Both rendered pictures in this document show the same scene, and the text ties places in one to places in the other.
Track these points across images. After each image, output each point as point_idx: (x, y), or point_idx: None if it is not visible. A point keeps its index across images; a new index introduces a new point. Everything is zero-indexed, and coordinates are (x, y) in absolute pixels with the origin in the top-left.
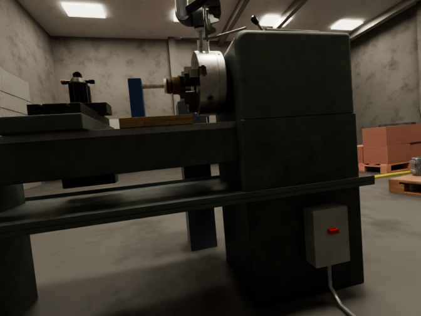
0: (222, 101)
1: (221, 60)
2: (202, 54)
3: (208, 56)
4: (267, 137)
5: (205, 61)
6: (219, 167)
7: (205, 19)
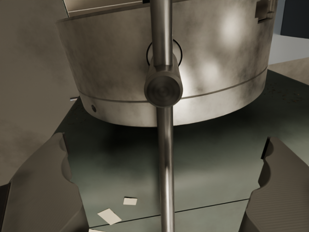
0: None
1: (82, 101)
2: (74, 48)
3: (74, 68)
4: None
5: (64, 50)
6: None
7: (75, 201)
